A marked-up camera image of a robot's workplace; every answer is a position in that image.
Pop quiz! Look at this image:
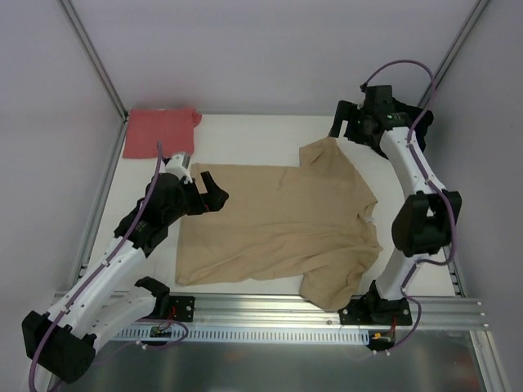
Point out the black mounting plate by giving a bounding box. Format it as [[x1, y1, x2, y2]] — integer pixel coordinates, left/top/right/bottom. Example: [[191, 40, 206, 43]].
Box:
[[168, 295, 195, 323], [338, 297, 413, 326]]

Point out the white slotted cable duct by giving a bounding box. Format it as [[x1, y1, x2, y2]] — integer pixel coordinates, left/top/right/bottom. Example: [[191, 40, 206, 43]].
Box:
[[114, 324, 369, 345]]

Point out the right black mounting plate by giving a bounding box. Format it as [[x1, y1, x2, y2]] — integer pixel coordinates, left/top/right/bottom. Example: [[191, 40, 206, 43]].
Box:
[[338, 297, 413, 326]]

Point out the black t shirt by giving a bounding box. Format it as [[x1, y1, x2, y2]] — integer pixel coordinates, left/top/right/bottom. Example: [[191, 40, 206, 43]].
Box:
[[393, 98, 434, 152]]

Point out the right aluminium frame post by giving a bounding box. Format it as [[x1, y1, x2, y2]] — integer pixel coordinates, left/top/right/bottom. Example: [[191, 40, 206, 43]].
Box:
[[418, 0, 493, 107]]

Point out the folded pink t shirt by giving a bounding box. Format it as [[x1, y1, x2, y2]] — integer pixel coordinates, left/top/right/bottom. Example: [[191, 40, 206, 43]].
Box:
[[123, 108, 202, 159]]

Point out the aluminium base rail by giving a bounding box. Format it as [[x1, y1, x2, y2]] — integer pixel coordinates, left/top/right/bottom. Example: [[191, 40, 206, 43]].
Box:
[[51, 288, 489, 332]]

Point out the aluminium frame post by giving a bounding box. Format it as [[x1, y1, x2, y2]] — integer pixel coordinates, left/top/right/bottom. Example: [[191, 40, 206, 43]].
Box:
[[57, 0, 128, 122], [418, 0, 493, 107]]

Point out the left aluminium frame post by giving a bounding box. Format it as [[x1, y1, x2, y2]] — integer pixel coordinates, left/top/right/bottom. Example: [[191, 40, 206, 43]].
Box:
[[57, 0, 128, 122]]

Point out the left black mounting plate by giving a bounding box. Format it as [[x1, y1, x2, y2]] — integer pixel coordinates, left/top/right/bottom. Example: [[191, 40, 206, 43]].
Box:
[[168, 295, 195, 323]]

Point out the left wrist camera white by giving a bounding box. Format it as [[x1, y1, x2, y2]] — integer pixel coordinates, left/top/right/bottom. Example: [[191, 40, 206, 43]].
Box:
[[163, 152, 193, 184]]

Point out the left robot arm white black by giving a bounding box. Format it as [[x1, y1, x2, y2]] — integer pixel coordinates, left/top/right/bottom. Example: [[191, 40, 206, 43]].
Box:
[[21, 171, 229, 391]]

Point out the beige t shirt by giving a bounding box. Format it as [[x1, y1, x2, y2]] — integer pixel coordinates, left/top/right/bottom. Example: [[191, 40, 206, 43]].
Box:
[[175, 137, 382, 311]]

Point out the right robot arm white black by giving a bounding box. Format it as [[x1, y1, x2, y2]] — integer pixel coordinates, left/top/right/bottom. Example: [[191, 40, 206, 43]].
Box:
[[329, 84, 463, 326]]

